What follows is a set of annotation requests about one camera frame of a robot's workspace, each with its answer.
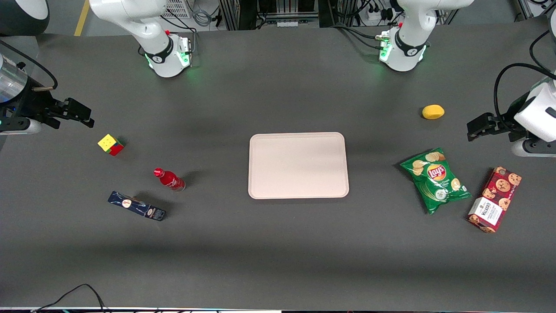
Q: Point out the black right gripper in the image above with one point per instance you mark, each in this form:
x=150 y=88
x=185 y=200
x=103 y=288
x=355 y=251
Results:
x=34 y=104

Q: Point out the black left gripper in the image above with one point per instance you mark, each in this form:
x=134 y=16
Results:
x=507 y=121

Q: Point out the red coke bottle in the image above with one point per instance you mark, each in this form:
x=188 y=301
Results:
x=170 y=180

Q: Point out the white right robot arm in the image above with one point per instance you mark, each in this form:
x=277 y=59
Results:
x=130 y=17

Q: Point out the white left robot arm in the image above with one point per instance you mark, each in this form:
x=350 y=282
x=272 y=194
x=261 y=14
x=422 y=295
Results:
x=408 y=43

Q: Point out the beige plastic tray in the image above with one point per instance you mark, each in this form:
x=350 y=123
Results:
x=298 y=165

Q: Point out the multicoloured puzzle cube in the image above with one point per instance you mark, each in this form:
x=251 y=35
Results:
x=110 y=144

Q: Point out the red Walkers cookie box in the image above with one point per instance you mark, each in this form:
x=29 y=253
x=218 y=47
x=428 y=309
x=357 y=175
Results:
x=495 y=200

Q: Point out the yellow lemon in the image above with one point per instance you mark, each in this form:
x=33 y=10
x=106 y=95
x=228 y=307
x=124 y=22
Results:
x=433 y=111

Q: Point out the green Lay's chips bag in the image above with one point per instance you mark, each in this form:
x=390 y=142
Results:
x=435 y=180

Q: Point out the dark blue long box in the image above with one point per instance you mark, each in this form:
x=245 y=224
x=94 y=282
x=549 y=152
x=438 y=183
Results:
x=137 y=206

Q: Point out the white perforated box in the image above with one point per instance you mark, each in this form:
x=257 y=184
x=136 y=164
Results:
x=178 y=8

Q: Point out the large white power strip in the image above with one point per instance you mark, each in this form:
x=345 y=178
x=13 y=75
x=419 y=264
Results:
x=378 y=15

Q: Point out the black equipment rack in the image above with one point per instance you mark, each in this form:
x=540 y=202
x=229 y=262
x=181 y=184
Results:
x=243 y=13

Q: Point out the small white power strip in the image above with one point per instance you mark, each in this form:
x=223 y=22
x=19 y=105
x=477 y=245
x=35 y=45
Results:
x=288 y=23

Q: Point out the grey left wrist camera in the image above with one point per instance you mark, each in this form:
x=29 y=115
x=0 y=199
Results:
x=534 y=148

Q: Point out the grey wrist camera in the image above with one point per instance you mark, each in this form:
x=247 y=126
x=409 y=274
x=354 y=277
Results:
x=21 y=127
x=534 y=148

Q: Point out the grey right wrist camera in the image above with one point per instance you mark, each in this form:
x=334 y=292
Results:
x=21 y=127

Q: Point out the aluminium frame profile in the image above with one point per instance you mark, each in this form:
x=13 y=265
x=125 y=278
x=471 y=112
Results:
x=527 y=8

